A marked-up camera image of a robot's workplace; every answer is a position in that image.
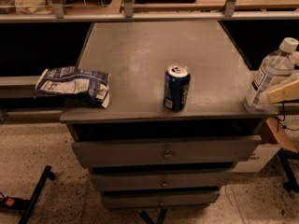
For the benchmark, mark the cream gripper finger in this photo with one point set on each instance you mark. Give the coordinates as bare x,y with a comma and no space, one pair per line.
288,92

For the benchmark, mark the clear plastic water bottle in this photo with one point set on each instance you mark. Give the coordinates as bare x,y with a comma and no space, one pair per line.
275,67

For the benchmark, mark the black stand leg right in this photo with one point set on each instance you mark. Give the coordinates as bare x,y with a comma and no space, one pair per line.
285,156

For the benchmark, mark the black stand leg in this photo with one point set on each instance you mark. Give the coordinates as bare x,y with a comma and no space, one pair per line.
285,156
26,207

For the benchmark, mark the top grey drawer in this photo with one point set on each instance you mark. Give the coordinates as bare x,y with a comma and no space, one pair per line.
139,152

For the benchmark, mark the grey drawer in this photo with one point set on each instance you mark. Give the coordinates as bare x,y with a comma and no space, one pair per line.
161,180
160,199
139,152

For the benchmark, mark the blue soda can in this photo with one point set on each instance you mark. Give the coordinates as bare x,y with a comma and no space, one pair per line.
176,86

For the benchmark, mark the grey drawer cabinet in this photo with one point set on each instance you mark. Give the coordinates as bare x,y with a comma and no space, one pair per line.
136,55

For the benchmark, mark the middle grey drawer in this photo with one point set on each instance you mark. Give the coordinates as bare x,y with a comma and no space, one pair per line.
161,180

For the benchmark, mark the bottom grey drawer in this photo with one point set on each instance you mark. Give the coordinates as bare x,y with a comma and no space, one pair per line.
160,199

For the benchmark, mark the blue white chip bag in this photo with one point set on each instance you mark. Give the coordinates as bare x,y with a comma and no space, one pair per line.
89,84

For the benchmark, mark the black stand leg left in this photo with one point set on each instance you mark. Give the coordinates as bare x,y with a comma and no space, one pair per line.
26,207

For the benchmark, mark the metal shelf rail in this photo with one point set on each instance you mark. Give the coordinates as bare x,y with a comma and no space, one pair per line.
130,10

